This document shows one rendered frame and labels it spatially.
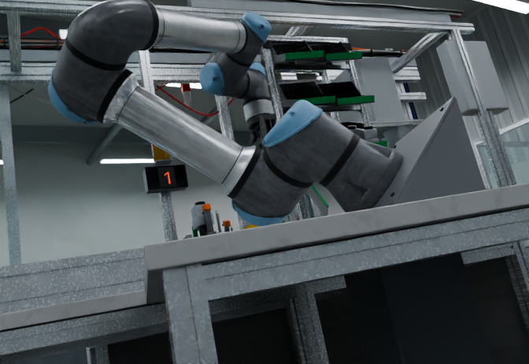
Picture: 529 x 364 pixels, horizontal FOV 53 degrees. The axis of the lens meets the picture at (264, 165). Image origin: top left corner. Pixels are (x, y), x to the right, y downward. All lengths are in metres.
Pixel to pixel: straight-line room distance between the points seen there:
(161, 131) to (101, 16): 0.23
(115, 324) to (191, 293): 0.54
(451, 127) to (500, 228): 0.24
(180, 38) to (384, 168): 0.47
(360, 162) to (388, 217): 0.29
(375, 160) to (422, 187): 0.12
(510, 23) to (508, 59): 0.66
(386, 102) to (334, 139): 1.87
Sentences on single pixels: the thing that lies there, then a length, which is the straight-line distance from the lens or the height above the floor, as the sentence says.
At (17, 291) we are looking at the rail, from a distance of 1.22.
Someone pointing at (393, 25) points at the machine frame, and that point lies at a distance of 2.94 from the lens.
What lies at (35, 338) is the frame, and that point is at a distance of 1.15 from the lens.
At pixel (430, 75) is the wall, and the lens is 11.96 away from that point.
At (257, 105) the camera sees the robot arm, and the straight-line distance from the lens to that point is 1.36.
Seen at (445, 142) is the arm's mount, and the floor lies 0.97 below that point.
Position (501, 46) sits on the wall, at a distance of 11.10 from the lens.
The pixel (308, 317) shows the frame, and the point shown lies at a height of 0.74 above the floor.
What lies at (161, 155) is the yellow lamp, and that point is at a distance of 1.62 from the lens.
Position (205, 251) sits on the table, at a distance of 0.62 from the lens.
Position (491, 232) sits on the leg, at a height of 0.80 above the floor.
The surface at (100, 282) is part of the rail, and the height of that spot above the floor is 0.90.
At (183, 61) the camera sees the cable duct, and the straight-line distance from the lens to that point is 2.88.
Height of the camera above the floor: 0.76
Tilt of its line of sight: 16 degrees up
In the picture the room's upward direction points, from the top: 12 degrees counter-clockwise
